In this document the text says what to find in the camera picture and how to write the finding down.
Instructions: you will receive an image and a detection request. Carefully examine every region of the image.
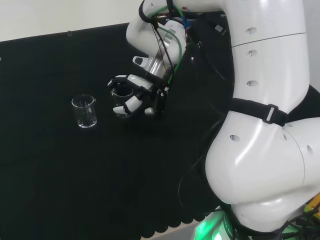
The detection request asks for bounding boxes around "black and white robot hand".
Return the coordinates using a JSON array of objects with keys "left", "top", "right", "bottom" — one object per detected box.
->
[{"left": 107, "top": 73, "right": 169, "bottom": 118}]

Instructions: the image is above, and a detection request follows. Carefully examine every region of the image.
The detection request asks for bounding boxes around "small clear glass beaker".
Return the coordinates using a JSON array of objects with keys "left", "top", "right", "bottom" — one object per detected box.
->
[{"left": 110, "top": 86, "right": 135, "bottom": 119}]

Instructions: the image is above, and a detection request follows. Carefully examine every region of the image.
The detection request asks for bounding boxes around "clear glass beaker with spout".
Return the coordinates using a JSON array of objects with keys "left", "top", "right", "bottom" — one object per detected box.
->
[{"left": 71, "top": 94, "right": 98, "bottom": 129}]

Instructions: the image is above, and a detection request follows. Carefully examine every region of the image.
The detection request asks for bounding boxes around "black bench cloth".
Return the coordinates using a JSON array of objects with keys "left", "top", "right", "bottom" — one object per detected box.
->
[{"left": 0, "top": 12, "right": 320, "bottom": 239}]

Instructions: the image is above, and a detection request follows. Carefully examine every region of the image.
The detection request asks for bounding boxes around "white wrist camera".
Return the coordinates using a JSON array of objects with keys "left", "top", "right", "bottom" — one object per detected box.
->
[{"left": 132, "top": 55, "right": 150, "bottom": 69}]

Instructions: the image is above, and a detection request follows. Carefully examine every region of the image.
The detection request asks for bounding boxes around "green cable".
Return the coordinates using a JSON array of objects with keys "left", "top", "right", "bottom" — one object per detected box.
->
[{"left": 146, "top": 4, "right": 198, "bottom": 88}]

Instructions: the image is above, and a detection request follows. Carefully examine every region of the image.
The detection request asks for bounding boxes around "black cable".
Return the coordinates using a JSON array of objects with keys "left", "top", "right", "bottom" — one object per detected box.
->
[{"left": 197, "top": 39, "right": 236, "bottom": 83}]

